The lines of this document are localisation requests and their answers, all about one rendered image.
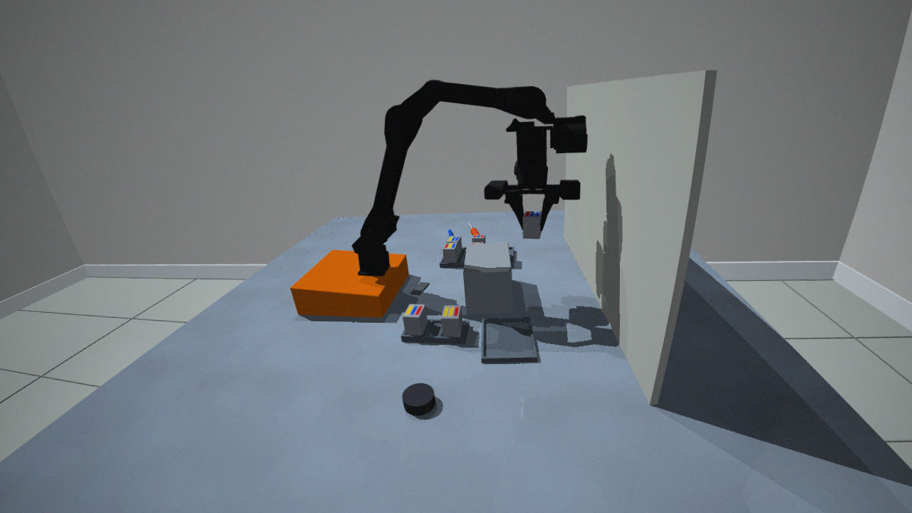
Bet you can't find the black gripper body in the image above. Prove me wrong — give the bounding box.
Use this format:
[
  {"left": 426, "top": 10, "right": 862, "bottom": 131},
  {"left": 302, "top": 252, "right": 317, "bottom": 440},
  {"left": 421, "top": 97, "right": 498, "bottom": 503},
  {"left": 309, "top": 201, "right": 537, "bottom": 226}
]
[{"left": 484, "top": 154, "right": 581, "bottom": 201}]

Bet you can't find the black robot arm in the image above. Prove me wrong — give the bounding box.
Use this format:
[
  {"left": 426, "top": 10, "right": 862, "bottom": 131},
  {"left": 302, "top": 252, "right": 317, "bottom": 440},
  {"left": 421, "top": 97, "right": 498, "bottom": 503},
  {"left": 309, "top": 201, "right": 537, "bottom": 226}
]
[{"left": 352, "top": 80, "right": 588, "bottom": 276}]

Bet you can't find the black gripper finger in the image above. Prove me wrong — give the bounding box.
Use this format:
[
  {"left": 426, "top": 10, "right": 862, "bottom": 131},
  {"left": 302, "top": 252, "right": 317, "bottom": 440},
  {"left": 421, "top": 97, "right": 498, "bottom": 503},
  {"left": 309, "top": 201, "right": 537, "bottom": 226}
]
[
  {"left": 540, "top": 196, "right": 559, "bottom": 231},
  {"left": 504, "top": 195, "right": 524, "bottom": 229}
]

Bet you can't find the black short cylinder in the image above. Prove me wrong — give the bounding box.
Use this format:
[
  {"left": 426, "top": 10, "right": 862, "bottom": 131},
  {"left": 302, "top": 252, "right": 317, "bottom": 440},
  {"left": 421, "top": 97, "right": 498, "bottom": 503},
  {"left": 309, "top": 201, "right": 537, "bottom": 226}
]
[{"left": 403, "top": 383, "right": 436, "bottom": 415}]

